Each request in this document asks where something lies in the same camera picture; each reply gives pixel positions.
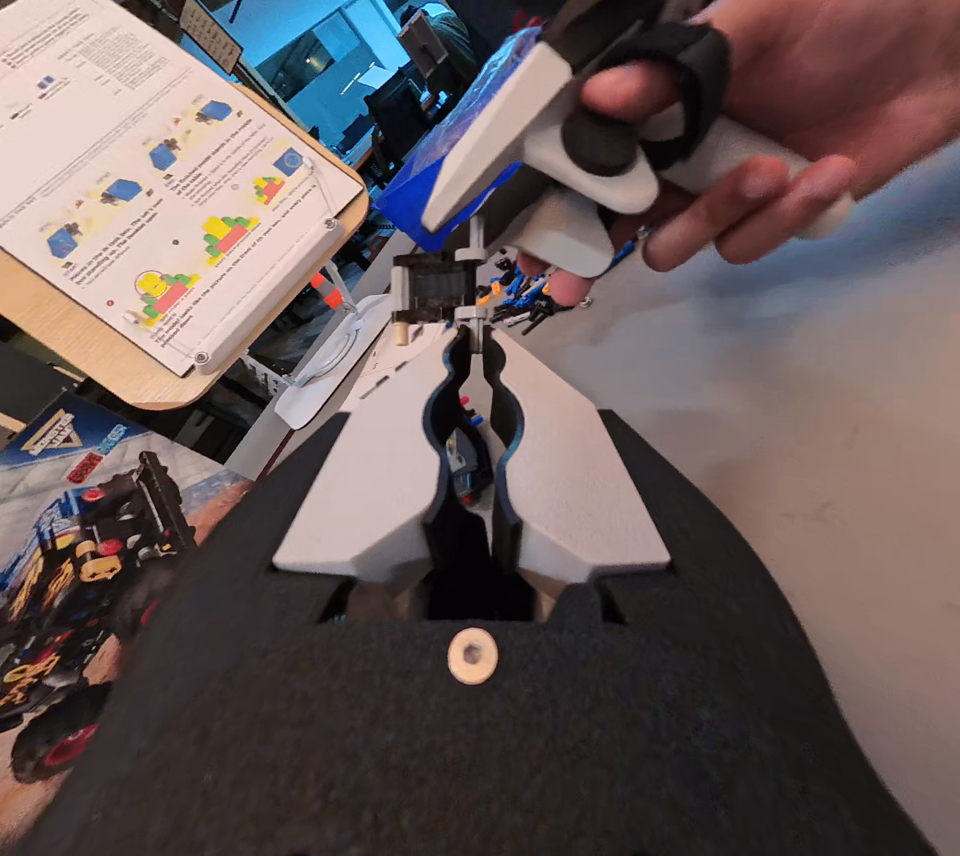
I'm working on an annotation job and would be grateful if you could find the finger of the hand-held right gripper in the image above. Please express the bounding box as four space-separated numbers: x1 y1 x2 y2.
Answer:
512 183 618 280
420 40 576 235

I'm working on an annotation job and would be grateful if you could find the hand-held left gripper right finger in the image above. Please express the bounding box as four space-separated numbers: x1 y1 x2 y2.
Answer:
483 327 672 602

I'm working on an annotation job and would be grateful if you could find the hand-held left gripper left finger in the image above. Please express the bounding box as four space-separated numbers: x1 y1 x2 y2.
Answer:
271 327 472 621

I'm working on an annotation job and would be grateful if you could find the small black grey lego assembly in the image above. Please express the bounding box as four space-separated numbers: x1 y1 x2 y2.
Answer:
390 214 498 355

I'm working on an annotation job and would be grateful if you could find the pile of small lego pins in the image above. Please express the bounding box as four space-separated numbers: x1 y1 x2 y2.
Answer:
480 254 595 337

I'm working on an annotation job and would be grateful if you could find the monster truck lego box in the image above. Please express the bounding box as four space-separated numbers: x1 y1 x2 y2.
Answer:
0 391 252 808

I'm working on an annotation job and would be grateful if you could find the person's right hand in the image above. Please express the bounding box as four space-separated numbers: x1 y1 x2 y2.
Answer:
517 0 960 310

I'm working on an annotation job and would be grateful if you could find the blue plastic bin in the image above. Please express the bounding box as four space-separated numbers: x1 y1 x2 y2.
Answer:
372 27 543 254

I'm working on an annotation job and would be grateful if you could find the black office chair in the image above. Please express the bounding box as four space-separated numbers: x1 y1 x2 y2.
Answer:
363 72 434 181

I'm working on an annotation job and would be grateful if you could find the white rounded stand base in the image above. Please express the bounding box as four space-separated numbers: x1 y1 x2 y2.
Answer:
273 293 393 431

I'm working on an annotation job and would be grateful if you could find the instruction sheet on wooden stand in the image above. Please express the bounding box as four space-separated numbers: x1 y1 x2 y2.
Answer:
0 0 366 379

